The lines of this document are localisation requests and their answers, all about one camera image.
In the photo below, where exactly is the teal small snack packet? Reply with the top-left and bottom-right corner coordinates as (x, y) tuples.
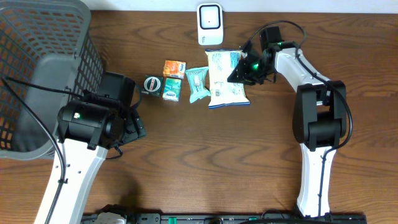
(185, 67), (211, 103)

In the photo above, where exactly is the orange tissue pack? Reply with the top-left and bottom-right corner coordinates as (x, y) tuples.
(163, 60), (186, 79)

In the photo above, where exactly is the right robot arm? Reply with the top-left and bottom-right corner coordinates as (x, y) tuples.
(228, 40), (353, 218)

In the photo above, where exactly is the grey plastic mesh basket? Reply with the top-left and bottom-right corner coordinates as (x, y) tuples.
(1, 0), (104, 160)

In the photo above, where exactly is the green tissue pack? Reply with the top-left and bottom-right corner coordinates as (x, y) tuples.
(162, 78), (182, 101)

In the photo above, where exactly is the dark green round-label box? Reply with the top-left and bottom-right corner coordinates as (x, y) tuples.
(141, 75), (164, 97)

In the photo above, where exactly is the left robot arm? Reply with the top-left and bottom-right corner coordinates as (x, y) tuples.
(35, 93), (146, 223)

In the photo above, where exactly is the large white snack bag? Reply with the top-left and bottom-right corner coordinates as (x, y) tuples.
(205, 49), (250, 109)

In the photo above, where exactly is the white barcode scanner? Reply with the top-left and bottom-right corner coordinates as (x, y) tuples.
(197, 3), (224, 46)

